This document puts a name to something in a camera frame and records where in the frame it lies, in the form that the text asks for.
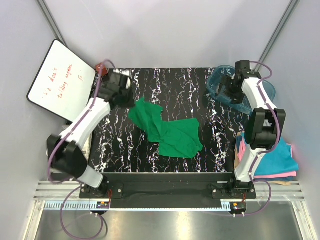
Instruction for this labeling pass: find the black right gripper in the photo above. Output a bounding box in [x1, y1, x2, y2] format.
[214, 74, 244, 105]

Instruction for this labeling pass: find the green t-shirt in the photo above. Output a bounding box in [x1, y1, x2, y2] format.
[128, 97, 203, 159]

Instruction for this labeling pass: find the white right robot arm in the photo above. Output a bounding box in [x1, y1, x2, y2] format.
[215, 60, 286, 199]

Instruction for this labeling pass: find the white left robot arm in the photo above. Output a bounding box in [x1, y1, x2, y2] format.
[47, 69, 135, 198]

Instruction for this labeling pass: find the clear blue plastic bin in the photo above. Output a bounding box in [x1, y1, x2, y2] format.
[206, 60, 281, 116]

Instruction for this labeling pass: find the small red-brown box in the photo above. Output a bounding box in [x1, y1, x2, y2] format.
[95, 62, 109, 77]

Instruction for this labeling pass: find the white whiteboard with red writing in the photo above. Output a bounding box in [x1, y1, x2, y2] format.
[26, 39, 96, 122]

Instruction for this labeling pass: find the spiral bound manual booklet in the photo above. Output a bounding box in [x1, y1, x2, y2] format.
[82, 133, 93, 162]

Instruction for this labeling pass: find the folded pink t-shirt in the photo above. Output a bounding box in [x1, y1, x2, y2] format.
[237, 142, 298, 180]

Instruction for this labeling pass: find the folded tan t-shirt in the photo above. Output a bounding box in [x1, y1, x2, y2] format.
[234, 132, 297, 186]

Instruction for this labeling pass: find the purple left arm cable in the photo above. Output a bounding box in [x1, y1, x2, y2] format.
[46, 58, 116, 237]

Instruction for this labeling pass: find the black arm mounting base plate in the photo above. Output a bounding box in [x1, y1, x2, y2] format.
[79, 172, 257, 210]

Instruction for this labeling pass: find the white slotted cable duct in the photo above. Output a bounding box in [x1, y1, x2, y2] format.
[44, 200, 110, 211]

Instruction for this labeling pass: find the aluminium frame rail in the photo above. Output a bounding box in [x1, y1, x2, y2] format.
[33, 181, 306, 201]

